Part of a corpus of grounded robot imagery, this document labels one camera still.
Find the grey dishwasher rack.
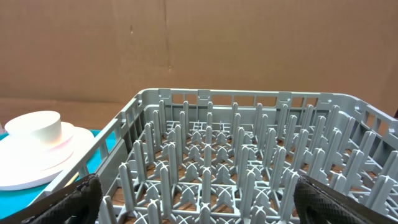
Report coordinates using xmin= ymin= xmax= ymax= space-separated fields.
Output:
xmin=29 ymin=88 xmax=398 ymax=224

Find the teal plastic tray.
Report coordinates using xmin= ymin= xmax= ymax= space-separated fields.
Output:
xmin=0 ymin=129 xmax=116 ymax=220

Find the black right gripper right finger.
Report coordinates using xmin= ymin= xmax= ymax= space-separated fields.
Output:
xmin=294 ymin=175 xmax=397 ymax=224

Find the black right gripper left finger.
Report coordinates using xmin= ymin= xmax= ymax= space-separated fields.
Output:
xmin=1 ymin=174 xmax=103 ymax=223

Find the large pink plate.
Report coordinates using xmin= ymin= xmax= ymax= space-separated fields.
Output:
xmin=1 ymin=128 xmax=94 ymax=191

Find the cream cup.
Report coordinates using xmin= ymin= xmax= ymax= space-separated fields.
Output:
xmin=5 ymin=111 xmax=62 ymax=142

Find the wooden chopstick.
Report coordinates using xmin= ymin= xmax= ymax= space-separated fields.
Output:
xmin=65 ymin=172 xmax=79 ymax=186

